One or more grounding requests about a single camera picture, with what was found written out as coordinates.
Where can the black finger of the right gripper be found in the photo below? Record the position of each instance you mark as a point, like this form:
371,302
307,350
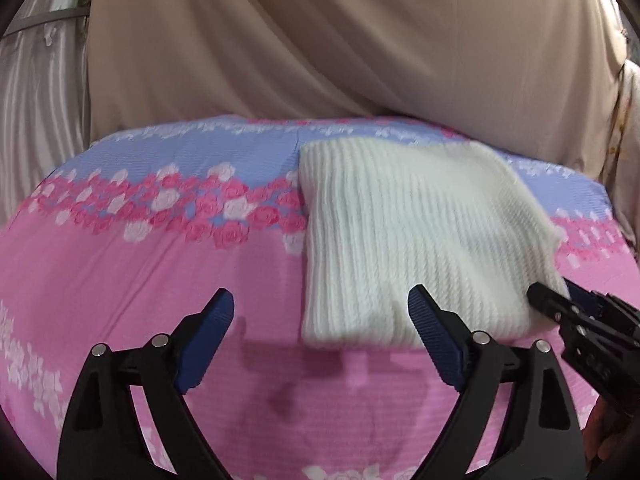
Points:
584,299
549,303

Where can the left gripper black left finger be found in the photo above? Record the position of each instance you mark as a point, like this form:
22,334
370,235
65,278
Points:
128,418

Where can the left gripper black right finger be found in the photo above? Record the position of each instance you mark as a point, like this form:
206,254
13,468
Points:
540,436

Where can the white red black knit sweater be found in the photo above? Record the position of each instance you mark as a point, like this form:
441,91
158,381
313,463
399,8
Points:
454,218

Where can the person's right hand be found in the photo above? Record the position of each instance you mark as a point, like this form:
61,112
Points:
611,442

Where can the beige floral curtain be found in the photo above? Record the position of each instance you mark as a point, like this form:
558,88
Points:
620,174

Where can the pink floral bed sheet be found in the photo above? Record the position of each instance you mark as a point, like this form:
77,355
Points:
124,240

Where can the beige draped cloth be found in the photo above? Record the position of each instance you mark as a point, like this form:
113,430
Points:
534,77

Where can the silvery striped curtain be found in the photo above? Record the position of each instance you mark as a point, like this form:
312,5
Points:
45,104

